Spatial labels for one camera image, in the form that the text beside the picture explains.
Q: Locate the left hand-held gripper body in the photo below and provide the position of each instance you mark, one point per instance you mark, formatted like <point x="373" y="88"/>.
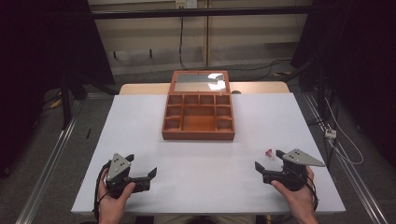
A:
<point x="117" y="169"/>

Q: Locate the white wall socket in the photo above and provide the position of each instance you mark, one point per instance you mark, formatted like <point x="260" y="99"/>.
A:
<point x="186" y="3"/>

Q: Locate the black metal stand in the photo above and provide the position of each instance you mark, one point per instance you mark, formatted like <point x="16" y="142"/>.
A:
<point x="322" y="93"/>
<point x="66" y="102"/>

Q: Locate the person's right hand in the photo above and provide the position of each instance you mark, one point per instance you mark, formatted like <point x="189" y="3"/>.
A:
<point x="300" y="199"/>

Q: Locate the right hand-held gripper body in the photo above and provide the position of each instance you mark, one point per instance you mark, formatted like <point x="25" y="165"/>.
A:
<point x="295" y="174"/>

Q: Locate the white power strip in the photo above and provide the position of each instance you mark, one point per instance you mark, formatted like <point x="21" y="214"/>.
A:
<point x="330" y="133"/>

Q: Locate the black horizontal bar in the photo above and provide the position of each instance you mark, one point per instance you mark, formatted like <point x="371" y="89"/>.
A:
<point x="199" y="12"/>

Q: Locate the dark curtain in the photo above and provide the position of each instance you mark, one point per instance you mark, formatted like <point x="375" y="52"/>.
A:
<point x="37" y="62"/>
<point x="358" y="62"/>

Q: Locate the small dark round object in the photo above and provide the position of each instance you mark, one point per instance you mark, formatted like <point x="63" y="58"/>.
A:
<point x="236" y="92"/>

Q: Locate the wooden jewelry box with mirror lid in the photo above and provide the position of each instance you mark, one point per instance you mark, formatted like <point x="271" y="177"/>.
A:
<point x="198" y="115"/>

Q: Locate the metal floor rail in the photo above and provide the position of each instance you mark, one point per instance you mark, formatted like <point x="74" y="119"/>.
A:
<point x="351" y="174"/>
<point x="46" y="168"/>

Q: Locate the beige wooden table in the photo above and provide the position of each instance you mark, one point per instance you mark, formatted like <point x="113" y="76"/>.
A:
<point x="143" y="88"/>

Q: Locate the small clear bag red item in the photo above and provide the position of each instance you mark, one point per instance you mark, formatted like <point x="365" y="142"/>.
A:
<point x="270" y="155"/>

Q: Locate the yellow floor tape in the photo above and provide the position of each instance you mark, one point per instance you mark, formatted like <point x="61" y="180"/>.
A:
<point x="282" y="74"/>
<point x="55" y="104"/>

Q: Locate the person's left hand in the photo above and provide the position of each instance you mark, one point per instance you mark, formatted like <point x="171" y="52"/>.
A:
<point x="112" y="205"/>

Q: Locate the small black floor strip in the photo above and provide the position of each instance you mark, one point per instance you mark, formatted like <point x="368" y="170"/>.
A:
<point x="89" y="133"/>

